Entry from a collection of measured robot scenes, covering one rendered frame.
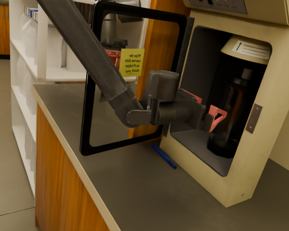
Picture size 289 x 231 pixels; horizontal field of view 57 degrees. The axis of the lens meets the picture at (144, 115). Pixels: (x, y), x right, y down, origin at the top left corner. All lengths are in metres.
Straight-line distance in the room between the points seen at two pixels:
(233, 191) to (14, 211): 1.58
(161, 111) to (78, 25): 0.25
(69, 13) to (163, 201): 0.50
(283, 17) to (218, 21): 0.20
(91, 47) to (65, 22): 0.06
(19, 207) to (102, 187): 1.38
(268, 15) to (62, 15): 0.41
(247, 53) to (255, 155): 0.26
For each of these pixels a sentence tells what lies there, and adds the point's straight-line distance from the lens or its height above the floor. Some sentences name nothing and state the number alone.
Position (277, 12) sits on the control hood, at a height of 1.43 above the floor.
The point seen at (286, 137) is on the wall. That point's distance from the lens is 1.13.
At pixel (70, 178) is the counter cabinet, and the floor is 0.78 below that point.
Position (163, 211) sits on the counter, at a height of 0.94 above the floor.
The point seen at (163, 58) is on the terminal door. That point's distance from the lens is 0.78.
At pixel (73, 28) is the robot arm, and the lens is 0.55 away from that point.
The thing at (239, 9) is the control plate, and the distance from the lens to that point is 0.66.
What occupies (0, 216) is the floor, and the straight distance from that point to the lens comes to 2.03.
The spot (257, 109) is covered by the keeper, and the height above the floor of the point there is 1.22.
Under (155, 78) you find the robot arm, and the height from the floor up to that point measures 1.25.
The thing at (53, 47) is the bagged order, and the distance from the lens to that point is 1.78.
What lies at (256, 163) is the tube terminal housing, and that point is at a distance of 0.76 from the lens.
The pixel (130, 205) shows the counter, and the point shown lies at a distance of 0.69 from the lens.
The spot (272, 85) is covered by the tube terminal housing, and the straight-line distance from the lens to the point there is 0.64.
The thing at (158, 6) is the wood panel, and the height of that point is 1.40.
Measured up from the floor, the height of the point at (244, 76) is 1.26.
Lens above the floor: 1.40
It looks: 23 degrees down
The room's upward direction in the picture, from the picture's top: 11 degrees clockwise
